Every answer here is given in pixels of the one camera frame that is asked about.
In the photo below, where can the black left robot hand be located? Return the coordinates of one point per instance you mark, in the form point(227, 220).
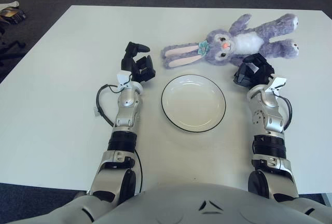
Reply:
point(135, 66)

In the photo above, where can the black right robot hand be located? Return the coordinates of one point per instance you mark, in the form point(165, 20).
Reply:
point(255, 72)

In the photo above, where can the purple plush bunny doll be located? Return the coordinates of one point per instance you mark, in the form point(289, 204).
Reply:
point(249, 41)

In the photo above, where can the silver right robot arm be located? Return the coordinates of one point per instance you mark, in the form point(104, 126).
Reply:
point(269, 120)

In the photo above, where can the white plate with black rim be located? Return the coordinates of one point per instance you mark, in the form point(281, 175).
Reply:
point(193, 103)

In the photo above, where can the black chair base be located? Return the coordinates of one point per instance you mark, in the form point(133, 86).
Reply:
point(7, 47)

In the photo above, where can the dark box on floor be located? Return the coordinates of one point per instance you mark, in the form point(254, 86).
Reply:
point(13, 15)

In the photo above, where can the white cloth on floor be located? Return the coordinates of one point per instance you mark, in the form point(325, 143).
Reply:
point(9, 5)

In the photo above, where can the grey robot torso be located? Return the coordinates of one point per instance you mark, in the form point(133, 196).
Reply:
point(181, 206)

